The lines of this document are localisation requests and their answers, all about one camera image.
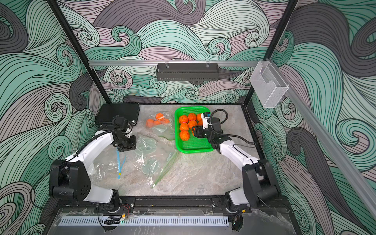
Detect green-zip clear bag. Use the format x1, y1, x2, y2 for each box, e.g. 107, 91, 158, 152
132, 135, 179, 188

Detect blue-zip clear bag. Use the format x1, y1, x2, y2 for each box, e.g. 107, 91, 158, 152
88, 147, 127, 182

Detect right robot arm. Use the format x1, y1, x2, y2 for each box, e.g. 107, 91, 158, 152
192, 109, 279, 214

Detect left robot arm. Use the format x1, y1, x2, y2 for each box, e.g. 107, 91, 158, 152
49, 116, 137, 212

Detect green plastic basket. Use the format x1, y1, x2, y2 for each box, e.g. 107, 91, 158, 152
174, 106, 214, 154

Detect black case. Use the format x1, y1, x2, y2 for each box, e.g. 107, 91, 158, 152
95, 103, 140, 126

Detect black wall tray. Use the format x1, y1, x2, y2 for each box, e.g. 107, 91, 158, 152
156, 63, 219, 84

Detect clear acrylic wall holder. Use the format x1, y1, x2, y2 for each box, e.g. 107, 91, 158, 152
250, 60, 289, 108

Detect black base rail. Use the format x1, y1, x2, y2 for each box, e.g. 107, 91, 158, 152
58, 195, 292, 216

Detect white slotted cable duct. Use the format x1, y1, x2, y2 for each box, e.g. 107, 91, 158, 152
58, 216, 230, 227

